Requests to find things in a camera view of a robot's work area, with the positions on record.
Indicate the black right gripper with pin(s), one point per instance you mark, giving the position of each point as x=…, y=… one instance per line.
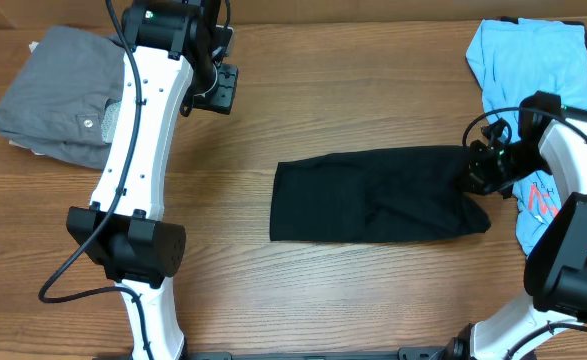
x=480, y=167

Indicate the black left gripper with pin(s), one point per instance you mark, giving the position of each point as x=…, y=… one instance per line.
x=223, y=101

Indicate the black t-shirt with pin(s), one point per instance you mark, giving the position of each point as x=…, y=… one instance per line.
x=377, y=196

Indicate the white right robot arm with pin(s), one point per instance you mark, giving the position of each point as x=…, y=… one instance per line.
x=552, y=139

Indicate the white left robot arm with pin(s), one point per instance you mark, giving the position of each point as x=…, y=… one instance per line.
x=173, y=64

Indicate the light blue printed t-shirt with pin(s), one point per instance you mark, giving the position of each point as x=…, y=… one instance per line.
x=537, y=200

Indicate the folded grey shorts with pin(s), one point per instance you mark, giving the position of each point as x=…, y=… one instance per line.
x=57, y=103

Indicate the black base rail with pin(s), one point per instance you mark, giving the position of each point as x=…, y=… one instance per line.
x=404, y=353

